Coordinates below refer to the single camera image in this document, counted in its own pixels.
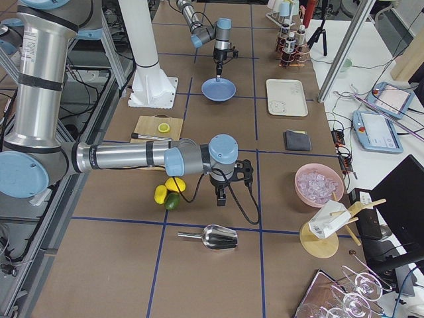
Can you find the blue plate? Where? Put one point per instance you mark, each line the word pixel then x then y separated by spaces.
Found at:
pixel 218 90

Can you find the pink bowl of ice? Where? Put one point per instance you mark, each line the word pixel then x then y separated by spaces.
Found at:
pixel 316 184

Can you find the black monitor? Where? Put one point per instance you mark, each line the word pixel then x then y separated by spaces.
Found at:
pixel 402 189

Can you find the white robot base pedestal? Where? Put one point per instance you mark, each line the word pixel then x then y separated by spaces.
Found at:
pixel 151 87

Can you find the wooden cutting board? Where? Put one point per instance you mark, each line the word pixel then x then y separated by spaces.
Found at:
pixel 148 125

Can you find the yellow lemon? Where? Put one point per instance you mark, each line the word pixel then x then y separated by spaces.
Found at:
pixel 175 184
pixel 160 194

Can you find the lemon half slice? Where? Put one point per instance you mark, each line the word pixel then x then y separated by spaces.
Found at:
pixel 164 128

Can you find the blue teach pendant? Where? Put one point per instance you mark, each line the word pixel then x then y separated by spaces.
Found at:
pixel 391 99
pixel 375 133

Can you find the white paper carton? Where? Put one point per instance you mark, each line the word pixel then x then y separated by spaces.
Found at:
pixel 330 218

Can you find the silver metal scoop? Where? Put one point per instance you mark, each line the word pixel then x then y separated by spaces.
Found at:
pixel 215 237

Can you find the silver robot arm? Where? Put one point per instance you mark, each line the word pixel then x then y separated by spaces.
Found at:
pixel 201 34
pixel 33 159

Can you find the steel knife sharpener rod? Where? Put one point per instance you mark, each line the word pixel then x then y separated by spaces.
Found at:
pixel 135 135

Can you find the green avocado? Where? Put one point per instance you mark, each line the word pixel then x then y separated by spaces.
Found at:
pixel 172 201

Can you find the aluminium frame post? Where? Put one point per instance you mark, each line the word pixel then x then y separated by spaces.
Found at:
pixel 354 28

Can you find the wooden cup stand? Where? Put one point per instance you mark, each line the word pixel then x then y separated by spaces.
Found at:
pixel 327 247

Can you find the blue cup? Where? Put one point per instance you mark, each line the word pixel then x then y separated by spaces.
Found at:
pixel 285 8

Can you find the green bowl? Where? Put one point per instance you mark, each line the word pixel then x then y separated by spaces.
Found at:
pixel 346 65

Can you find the grey folded cloth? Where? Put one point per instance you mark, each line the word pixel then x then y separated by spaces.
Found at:
pixel 297 141

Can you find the cream bear tray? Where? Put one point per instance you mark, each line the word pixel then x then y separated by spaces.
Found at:
pixel 286 98

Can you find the white wire cup rack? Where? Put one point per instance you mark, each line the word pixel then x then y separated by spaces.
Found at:
pixel 274 16

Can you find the copper wire bottle rack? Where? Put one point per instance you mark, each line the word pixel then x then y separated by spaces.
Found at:
pixel 299 57

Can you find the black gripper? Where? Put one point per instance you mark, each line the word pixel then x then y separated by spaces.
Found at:
pixel 218 57
pixel 218 184

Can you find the dark drink bottle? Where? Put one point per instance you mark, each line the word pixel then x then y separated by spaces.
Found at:
pixel 300 36
pixel 289 47
pixel 284 33

